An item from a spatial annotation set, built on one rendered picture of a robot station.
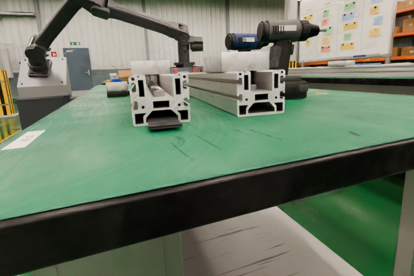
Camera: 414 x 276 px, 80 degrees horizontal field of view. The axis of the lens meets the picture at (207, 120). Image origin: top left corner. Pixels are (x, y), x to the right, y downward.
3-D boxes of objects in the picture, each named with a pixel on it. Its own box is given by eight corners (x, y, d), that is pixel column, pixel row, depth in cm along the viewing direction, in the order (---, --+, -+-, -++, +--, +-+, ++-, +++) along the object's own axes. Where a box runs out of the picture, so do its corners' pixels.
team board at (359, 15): (287, 118, 431) (289, -2, 393) (310, 116, 448) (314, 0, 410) (369, 139, 293) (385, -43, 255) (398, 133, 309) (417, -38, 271)
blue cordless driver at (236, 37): (224, 93, 96) (222, 34, 91) (267, 90, 103) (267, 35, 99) (233, 95, 89) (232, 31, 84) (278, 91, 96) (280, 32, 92)
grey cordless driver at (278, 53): (255, 98, 76) (255, 23, 72) (315, 95, 78) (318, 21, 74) (263, 101, 69) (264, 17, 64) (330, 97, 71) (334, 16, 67)
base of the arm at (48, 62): (32, 60, 126) (27, 77, 120) (27, 47, 120) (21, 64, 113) (52, 61, 129) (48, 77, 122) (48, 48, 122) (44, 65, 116)
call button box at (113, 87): (109, 96, 108) (107, 81, 106) (132, 94, 110) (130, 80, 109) (106, 97, 100) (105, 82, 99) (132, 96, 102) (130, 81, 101)
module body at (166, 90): (138, 93, 118) (136, 74, 116) (159, 92, 121) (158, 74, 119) (133, 126, 42) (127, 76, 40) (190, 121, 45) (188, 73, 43)
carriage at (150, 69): (133, 83, 86) (132, 63, 85) (165, 81, 89) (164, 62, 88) (132, 85, 71) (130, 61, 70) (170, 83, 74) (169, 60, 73)
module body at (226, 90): (177, 90, 123) (176, 73, 121) (197, 89, 125) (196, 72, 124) (237, 117, 47) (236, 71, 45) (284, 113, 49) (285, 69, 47)
